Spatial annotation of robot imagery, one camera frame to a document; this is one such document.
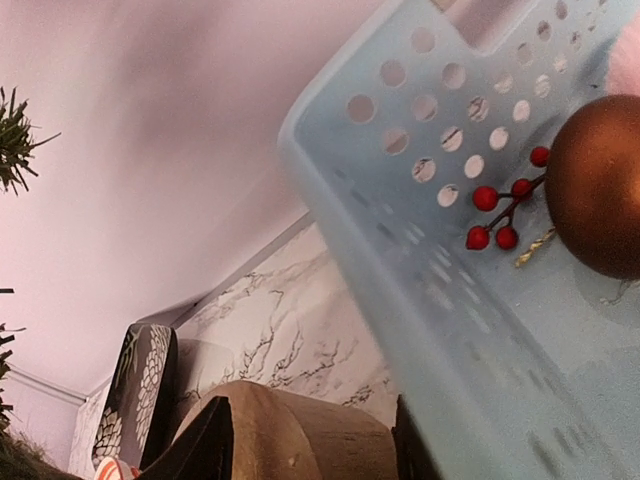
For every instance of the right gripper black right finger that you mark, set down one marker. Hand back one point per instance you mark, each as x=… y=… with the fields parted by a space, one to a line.
x=413 y=459

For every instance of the black floral square plate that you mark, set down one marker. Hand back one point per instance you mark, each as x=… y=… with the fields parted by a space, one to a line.
x=136 y=416

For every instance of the light blue perforated basket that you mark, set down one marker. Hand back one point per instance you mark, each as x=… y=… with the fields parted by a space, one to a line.
x=520 y=364

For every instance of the copper bauble ornament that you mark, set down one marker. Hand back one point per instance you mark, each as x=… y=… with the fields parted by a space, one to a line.
x=592 y=185

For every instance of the orange white patterned bowl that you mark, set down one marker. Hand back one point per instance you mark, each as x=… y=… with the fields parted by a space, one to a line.
x=111 y=468

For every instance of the red berry sprig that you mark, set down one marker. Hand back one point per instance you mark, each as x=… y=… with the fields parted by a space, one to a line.
x=487 y=199

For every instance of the small green christmas tree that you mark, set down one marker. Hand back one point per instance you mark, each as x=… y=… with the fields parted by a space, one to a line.
x=276 y=434

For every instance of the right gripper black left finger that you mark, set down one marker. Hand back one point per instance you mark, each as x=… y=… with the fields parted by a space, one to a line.
x=203 y=451

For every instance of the pink pompom ornament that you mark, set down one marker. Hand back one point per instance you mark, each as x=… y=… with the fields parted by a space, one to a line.
x=623 y=71

